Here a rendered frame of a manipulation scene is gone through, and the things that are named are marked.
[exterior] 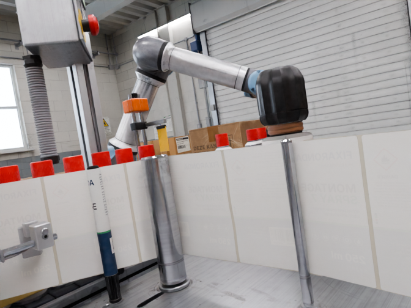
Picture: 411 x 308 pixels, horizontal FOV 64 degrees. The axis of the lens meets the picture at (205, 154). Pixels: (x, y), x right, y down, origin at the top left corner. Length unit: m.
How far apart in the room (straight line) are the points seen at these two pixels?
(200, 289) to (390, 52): 4.62
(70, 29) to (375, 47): 4.54
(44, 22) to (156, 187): 0.37
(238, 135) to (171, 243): 0.79
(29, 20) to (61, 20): 0.05
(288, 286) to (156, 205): 0.20
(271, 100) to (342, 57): 4.51
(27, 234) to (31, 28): 0.37
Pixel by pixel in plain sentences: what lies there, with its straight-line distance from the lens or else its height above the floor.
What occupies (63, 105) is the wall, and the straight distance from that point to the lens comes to 7.04.
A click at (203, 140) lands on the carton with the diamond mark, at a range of 1.29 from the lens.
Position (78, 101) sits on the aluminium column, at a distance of 0.79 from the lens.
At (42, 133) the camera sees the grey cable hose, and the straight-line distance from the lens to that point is 0.69.
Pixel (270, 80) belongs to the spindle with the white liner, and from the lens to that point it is 0.54.
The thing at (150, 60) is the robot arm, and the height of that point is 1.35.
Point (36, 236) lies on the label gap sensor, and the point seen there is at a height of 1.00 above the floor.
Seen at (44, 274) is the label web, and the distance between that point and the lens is 0.50.
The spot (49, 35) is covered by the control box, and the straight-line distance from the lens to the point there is 0.67.
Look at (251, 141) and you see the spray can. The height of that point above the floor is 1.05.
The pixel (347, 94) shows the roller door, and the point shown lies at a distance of 4.98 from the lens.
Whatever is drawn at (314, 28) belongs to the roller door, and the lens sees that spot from 5.21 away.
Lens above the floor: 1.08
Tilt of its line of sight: 3 degrees down
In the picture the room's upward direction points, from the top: 9 degrees counter-clockwise
